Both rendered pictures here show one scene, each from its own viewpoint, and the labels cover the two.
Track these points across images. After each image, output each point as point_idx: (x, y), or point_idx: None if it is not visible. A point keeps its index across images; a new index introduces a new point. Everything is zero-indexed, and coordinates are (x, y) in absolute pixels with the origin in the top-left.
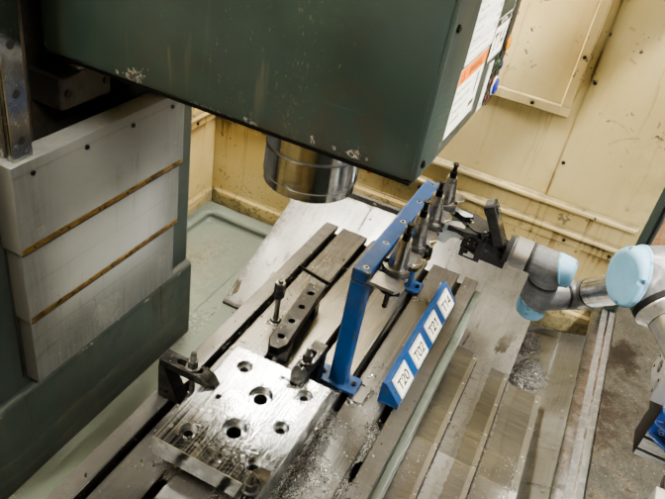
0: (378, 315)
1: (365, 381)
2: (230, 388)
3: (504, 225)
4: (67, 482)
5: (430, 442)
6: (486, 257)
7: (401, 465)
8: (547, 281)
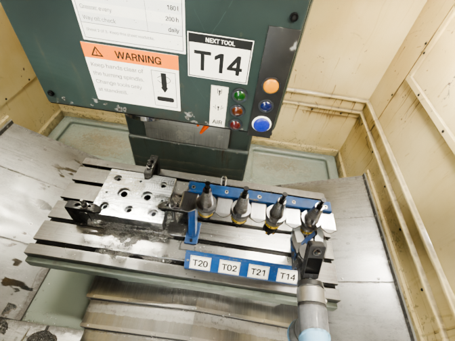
0: (257, 241)
1: (198, 246)
2: (146, 183)
3: (423, 306)
4: (103, 162)
5: (197, 304)
6: (298, 274)
7: (176, 291)
8: (297, 329)
